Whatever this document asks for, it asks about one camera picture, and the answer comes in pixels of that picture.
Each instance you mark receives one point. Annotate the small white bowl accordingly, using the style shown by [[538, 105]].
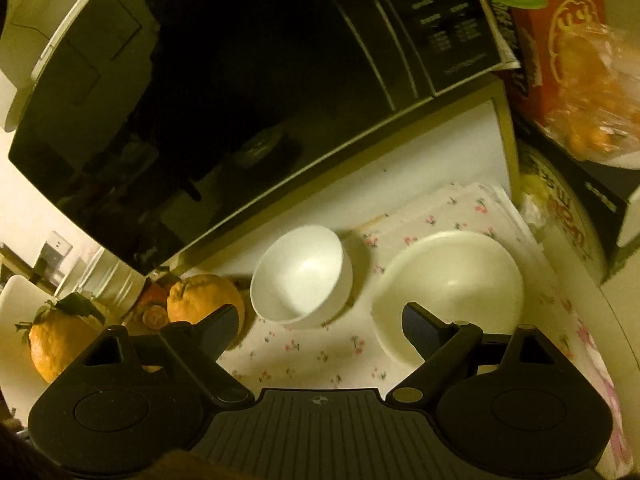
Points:
[[300, 280]]

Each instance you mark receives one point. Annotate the black microwave oven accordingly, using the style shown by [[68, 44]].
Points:
[[250, 85]]

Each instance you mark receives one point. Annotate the large orange with leaves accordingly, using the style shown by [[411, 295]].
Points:
[[50, 350]]

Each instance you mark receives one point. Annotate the plastic bag of oranges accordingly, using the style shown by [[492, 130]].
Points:
[[600, 95]]

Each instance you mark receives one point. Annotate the cream bowl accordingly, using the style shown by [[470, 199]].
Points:
[[460, 280]]

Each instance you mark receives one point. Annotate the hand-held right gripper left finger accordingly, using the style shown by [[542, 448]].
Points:
[[220, 326]]

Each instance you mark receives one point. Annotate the orange patterned tin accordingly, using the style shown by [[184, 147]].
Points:
[[151, 317]]

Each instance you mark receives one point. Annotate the ribbed metal tin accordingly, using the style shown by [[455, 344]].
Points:
[[110, 280]]

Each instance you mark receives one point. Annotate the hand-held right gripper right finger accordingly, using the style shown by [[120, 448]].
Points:
[[416, 330]]

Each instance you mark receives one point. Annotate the white air fryer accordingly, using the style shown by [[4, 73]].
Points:
[[15, 310]]

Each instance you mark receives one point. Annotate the orange fruit carton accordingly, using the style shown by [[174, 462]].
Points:
[[545, 60]]

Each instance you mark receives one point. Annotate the floral tablecloth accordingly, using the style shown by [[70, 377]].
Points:
[[310, 355]]

